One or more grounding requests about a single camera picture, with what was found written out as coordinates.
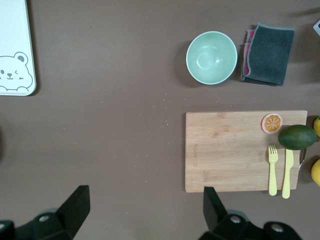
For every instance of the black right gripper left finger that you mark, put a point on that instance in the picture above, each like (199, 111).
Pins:
(76, 207)

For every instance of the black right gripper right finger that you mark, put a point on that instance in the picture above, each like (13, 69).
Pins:
(215, 210)

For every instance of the wooden cutting board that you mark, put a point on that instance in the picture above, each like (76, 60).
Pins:
(225, 150)

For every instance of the yellow plastic fork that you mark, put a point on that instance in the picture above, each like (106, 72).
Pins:
(273, 172)

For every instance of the yellow plastic knife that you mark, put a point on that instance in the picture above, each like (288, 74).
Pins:
(288, 172)

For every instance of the orange fruit slice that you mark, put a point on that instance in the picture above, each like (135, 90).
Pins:
(272, 123)

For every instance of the yellow lemon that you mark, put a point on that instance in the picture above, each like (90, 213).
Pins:
(317, 126)
(316, 172)

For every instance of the dark green avocado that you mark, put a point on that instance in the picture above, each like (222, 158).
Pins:
(297, 137)

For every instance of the pale green bowl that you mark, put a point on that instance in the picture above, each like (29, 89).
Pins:
(211, 57)

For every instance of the grey and pink folded cloth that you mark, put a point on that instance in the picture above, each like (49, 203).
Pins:
(270, 57)

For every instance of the cream bear print tray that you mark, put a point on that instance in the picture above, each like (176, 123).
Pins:
(15, 30)

